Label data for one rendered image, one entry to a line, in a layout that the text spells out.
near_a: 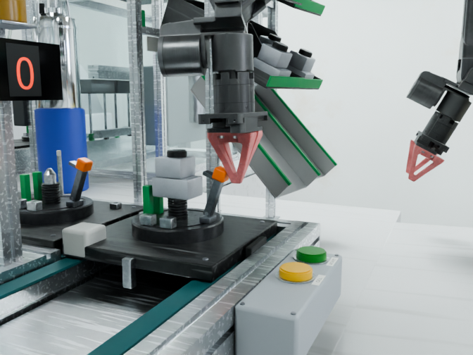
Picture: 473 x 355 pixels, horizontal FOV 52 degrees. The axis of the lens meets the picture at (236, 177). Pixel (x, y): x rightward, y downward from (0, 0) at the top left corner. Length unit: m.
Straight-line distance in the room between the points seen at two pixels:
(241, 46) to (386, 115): 3.56
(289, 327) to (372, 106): 3.73
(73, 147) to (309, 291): 1.19
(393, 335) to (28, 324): 0.46
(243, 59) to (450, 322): 0.47
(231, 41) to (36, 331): 0.42
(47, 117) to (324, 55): 2.95
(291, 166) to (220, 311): 0.55
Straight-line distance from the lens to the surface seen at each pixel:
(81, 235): 0.71
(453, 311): 0.82
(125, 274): 0.66
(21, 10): 0.65
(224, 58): 0.66
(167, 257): 0.64
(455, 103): 1.15
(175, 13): 1.02
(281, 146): 1.02
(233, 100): 0.65
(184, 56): 0.67
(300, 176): 1.01
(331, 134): 4.20
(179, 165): 0.71
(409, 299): 0.84
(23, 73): 0.64
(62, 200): 0.92
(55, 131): 1.63
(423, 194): 4.27
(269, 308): 0.52
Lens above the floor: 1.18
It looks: 10 degrees down
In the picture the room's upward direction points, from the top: straight up
